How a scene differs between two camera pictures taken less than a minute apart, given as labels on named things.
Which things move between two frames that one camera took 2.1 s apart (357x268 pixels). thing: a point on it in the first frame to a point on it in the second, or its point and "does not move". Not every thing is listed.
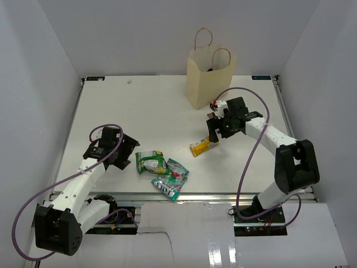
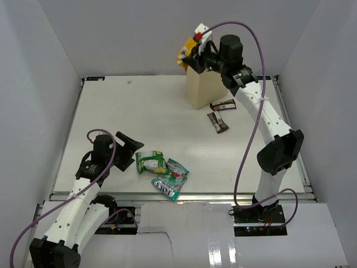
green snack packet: [153, 161] does not move
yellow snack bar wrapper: [202, 146] to [187, 48]
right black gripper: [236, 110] to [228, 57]
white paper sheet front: [202, 235] does not move
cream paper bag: [209, 74] does not move
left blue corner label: [95, 78] does not move
